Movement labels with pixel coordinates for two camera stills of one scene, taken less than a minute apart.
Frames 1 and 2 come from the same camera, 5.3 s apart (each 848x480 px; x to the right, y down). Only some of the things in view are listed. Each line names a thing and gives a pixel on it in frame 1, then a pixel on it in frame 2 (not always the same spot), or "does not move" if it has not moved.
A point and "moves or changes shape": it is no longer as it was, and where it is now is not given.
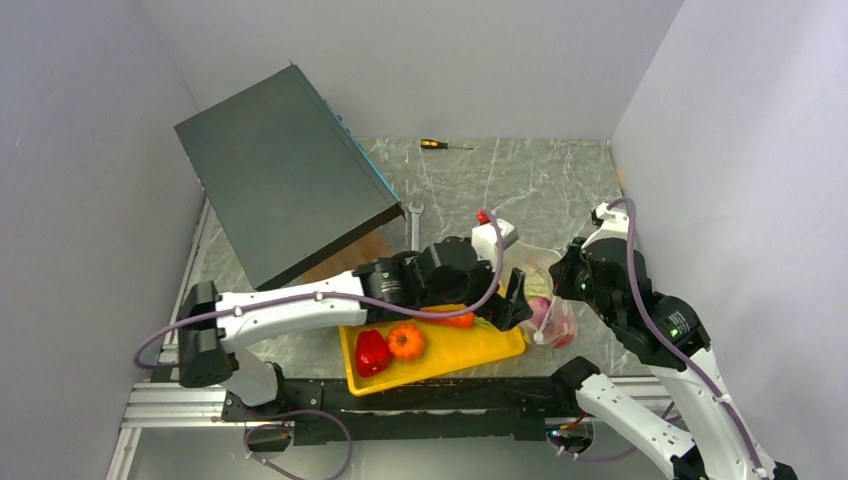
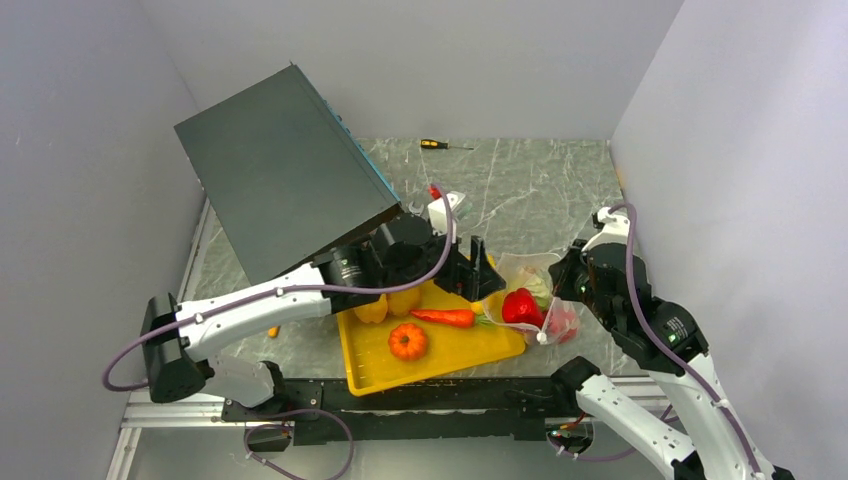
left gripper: [506, 313] to [471, 279]
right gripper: [560, 270] does not move
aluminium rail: [167, 405] does not move
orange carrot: [465, 320] does not move
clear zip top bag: [554, 323] does not move
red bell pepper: [372, 352] moves or changes shape
